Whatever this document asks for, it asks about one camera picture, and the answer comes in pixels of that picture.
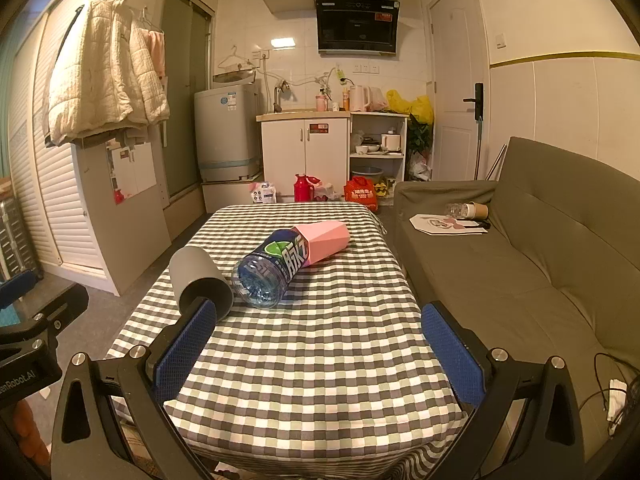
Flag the red shopping bag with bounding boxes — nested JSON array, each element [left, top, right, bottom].
[[343, 176, 379, 211]]

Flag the olive green sofa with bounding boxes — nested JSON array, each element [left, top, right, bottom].
[[392, 136, 640, 466]]

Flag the white padded jacket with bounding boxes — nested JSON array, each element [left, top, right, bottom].
[[45, 0, 170, 147]]

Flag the grey cup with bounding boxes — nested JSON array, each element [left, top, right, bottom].
[[168, 246, 234, 320]]

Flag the blue plastic bottle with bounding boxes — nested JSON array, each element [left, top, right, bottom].
[[231, 228, 307, 309]]

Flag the wire clothes hanger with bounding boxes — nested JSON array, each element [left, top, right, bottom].
[[134, 6, 164, 34], [217, 45, 256, 72]]

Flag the black door handle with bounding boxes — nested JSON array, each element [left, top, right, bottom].
[[463, 83, 485, 121]]

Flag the frosted glass door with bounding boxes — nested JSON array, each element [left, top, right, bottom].
[[162, 0, 217, 201]]

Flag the white washing machine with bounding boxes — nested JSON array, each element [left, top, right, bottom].
[[194, 72, 262, 183]]

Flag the white plastic bag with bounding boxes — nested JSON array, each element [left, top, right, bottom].
[[406, 152, 432, 182]]

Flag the white sink cabinet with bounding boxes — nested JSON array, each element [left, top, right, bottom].
[[256, 111, 351, 204]]

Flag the yellow plastic bag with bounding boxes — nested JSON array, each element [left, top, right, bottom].
[[386, 90, 435, 125]]

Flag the long-handled mop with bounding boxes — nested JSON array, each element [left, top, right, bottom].
[[475, 115, 487, 181]]

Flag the white louvred wardrobe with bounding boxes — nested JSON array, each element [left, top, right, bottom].
[[0, 0, 171, 296]]

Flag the black cable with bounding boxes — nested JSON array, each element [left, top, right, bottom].
[[580, 352, 632, 436]]

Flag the metal faucet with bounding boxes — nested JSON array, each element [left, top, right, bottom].
[[272, 80, 293, 113]]

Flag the pink garment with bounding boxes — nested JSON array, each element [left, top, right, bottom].
[[145, 30, 167, 81]]

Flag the checked tablecloth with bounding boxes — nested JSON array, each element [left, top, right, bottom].
[[105, 203, 473, 480]]

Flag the white door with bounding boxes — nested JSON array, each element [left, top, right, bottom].
[[429, 0, 490, 182]]

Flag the pink electric kettle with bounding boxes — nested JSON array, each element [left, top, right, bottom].
[[348, 85, 373, 112]]

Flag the printed paper sheet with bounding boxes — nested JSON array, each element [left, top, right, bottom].
[[409, 213, 490, 236]]

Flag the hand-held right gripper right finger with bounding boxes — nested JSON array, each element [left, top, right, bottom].
[[421, 301, 586, 480]]

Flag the pink and white bag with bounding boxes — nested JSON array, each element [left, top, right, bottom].
[[315, 180, 343, 203]]

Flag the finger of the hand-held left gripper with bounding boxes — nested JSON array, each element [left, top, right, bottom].
[[29, 282, 90, 343], [0, 269, 45, 311]]

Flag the grey ribbed suitcase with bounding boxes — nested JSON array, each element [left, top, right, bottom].
[[0, 195, 41, 281]]

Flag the white open shelf unit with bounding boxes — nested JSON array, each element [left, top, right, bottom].
[[348, 111, 410, 196]]

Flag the white washing machine platform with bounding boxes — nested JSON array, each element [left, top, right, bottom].
[[202, 179, 266, 213]]

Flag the pink faceted cup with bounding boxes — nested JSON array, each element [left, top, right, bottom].
[[292, 220, 351, 267]]

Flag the paper sheet on board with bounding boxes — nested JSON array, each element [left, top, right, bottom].
[[106, 141, 158, 206]]

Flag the red thermos jug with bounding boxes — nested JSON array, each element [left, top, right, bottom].
[[293, 174, 317, 204]]

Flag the green plant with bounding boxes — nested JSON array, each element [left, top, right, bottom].
[[407, 119, 434, 153]]

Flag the white tissue packet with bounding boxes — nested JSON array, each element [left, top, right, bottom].
[[248, 181, 279, 205]]

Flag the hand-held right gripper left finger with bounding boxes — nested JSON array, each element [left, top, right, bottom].
[[50, 297, 218, 480]]

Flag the black range hood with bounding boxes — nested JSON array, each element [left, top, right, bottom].
[[314, 0, 402, 56]]

